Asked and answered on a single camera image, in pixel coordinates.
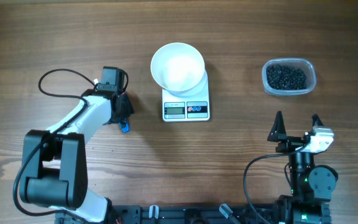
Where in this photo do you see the pink scoop blue handle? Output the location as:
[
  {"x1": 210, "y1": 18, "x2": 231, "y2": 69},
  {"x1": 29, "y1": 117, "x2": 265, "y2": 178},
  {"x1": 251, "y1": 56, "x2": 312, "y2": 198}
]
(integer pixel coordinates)
[{"x1": 119, "y1": 118, "x2": 130, "y2": 133}]

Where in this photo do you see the white bowl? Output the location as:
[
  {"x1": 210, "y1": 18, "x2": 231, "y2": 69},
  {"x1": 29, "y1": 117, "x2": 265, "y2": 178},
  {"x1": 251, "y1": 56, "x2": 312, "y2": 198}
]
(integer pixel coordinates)
[{"x1": 150, "y1": 42, "x2": 205, "y2": 92}]

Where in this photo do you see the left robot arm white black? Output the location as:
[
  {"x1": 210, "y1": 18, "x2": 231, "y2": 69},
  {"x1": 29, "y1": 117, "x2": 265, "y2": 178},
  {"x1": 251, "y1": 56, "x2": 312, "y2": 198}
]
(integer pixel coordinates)
[{"x1": 13, "y1": 89, "x2": 134, "y2": 223}]

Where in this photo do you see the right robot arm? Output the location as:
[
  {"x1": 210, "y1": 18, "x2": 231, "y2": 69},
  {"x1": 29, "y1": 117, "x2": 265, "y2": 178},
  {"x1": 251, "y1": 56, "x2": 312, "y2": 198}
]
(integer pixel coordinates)
[{"x1": 267, "y1": 111, "x2": 338, "y2": 224}]

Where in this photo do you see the white digital kitchen scale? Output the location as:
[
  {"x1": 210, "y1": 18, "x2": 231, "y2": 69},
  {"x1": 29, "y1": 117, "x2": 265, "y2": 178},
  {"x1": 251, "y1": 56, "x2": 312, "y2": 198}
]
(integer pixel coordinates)
[{"x1": 162, "y1": 71, "x2": 210, "y2": 122}]

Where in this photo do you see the clear plastic container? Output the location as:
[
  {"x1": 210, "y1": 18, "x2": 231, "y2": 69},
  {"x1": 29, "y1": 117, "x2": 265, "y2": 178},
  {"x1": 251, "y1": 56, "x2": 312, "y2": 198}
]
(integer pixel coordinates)
[{"x1": 262, "y1": 58, "x2": 316, "y2": 96}]

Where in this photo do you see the black beans pile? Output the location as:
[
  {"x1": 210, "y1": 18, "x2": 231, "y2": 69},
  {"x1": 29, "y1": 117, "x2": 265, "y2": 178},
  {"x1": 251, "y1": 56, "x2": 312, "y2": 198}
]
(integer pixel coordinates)
[{"x1": 266, "y1": 64, "x2": 307, "y2": 90}]

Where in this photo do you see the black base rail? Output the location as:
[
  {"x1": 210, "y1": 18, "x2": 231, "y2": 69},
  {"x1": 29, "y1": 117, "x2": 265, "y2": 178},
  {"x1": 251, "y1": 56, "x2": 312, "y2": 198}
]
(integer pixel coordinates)
[{"x1": 54, "y1": 203, "x2": 332, "y2": 224}]

